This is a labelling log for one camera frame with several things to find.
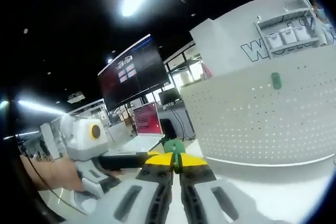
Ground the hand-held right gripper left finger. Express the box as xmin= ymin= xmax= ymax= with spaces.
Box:
xmin=104 ymin=153 xmax=175 ymax=224

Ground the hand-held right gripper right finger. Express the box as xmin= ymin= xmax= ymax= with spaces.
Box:
xmin=175 ymin=154 xmax=260 ymax=224

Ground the green hook assembly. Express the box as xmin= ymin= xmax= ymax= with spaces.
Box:
xmin=162 ymin=139 xmax=186 ymax=175
xmin=271 ymin=72 xmax=282 ymax=90

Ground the white perforated mounting plate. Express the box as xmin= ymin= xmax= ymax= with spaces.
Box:
xmin=180 ymin=58 xmax=336 ymax=167

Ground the person's left hand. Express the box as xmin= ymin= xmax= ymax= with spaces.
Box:
xmin=20 ymin=155 xmax=85 ymax=192

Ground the grey mesh chair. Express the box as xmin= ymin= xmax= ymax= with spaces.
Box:
xmin=72 ymin=189 xmax=106 ymax=216

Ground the ceiling projector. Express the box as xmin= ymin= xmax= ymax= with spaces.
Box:
xmin=67 ymin=91 xmax=86 ymax=104

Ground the white laptop with red screen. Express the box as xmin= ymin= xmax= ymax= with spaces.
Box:
xmin=117 ymin=102 xmax=164 ymax=154

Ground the black office chair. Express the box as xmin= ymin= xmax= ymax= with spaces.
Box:
xmin=159 ymin=118 xmax=176 ymax=139

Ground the black desktop monitor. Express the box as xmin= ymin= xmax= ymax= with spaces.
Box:
xmin=158 ymin=88 xmax=182 ymax=106

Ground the white storage bin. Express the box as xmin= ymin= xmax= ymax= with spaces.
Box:
xmin=293 ymin=25 xmax=311 ymax=42
xmin=280 ymin=28 xmax=298 ymax=46
xmin=267 ymin=31 xmax=284 ymax=48

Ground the white storage shelf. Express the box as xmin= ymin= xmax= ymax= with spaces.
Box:
xmin=253 ymin=7 xmax=323 ymax=55

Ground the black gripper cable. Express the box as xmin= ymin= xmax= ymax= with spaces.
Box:
xmin=25 ymin=153 xmax=79 ymax=209

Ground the large dark wall screen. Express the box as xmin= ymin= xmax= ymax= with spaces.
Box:
xmin=97 ymin=34 xmax=170 ymax=112

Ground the white display wall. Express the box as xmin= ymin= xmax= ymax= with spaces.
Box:
xmin=188 ymin=0 xmax=330 ymax=86

